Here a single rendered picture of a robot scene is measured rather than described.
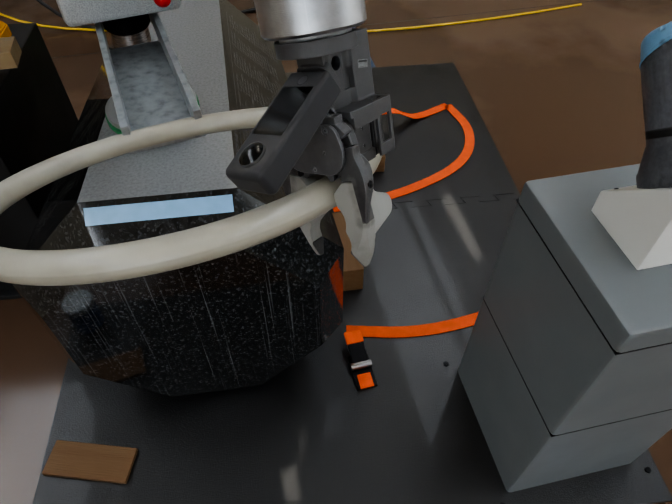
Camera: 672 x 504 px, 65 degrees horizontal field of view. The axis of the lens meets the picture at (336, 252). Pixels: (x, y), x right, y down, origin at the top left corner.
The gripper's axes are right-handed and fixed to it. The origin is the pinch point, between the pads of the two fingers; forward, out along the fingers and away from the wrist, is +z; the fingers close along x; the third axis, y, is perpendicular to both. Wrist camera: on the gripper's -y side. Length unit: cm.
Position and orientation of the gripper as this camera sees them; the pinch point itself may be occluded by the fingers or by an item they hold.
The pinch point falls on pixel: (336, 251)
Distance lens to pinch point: 52.9
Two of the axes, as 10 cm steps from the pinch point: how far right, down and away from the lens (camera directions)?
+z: 1.5, 8.7, 4.6
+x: -7.7, -1.9, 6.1
